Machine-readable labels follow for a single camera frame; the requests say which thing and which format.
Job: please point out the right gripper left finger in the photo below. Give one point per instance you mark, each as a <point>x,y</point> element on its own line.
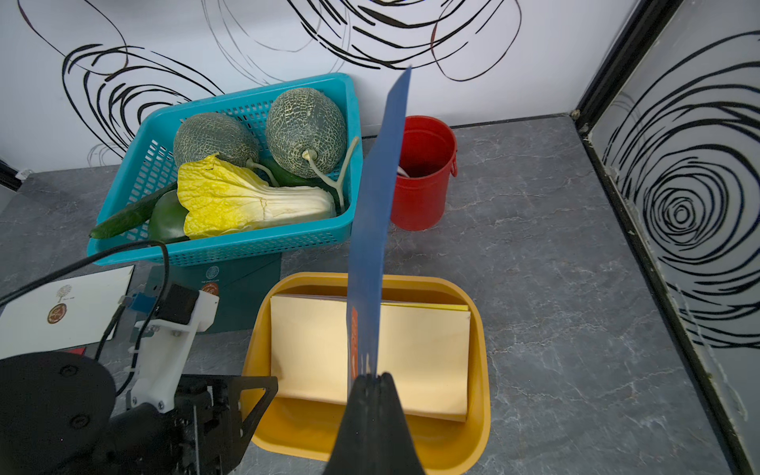
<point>349,453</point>

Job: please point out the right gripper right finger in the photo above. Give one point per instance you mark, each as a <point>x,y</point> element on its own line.
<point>394,450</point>

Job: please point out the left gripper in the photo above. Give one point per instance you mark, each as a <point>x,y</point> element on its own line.
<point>56,418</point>

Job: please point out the beige envelope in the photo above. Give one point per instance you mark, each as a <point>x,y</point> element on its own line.
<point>426,352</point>

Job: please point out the dark green envelope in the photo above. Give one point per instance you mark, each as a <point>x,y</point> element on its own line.
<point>241,285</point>

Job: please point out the yellow envelope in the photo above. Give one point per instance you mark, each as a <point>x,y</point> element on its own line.
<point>429,306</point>

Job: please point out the navy blue envelope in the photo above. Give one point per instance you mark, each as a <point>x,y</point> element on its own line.
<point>373,209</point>

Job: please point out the white envelope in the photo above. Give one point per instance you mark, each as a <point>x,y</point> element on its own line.
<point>70,313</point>

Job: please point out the green pepper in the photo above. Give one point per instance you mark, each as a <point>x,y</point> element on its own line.
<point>167,221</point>

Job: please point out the yellow white cabbage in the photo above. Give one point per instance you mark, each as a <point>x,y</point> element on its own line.
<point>223,199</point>

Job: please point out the green cucumber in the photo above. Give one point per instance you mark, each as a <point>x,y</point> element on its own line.
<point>132,216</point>

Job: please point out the teal plastic basket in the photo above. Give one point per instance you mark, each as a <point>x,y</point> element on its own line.
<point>149,166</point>

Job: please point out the left green melon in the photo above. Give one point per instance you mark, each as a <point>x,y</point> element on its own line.
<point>208,134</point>

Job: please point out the green melon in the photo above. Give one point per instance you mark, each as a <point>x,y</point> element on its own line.
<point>208,134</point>
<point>305,130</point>

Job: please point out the red cup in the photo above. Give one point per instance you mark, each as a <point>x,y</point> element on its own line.
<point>428,161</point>

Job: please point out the right green melon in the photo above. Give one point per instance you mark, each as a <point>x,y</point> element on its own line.
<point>305,130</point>

